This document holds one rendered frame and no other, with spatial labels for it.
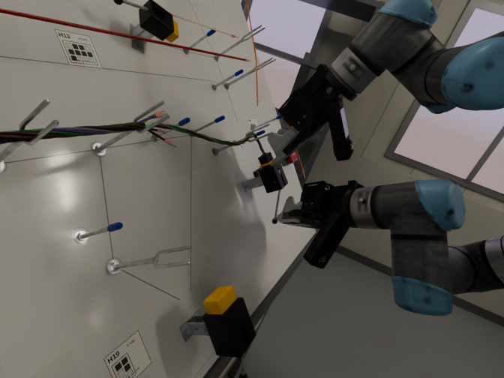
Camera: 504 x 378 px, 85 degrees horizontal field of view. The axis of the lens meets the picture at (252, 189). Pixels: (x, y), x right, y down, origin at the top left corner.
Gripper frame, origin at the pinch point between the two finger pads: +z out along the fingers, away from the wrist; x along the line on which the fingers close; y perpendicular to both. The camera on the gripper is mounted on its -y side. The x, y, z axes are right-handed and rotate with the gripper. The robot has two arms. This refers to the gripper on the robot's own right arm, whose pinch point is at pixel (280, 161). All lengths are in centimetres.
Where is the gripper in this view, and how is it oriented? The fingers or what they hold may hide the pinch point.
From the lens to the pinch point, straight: 61.3
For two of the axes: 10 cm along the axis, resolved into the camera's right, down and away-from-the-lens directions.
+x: -4.4, 3.3, -8.3
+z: -5.9, 5.9, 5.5
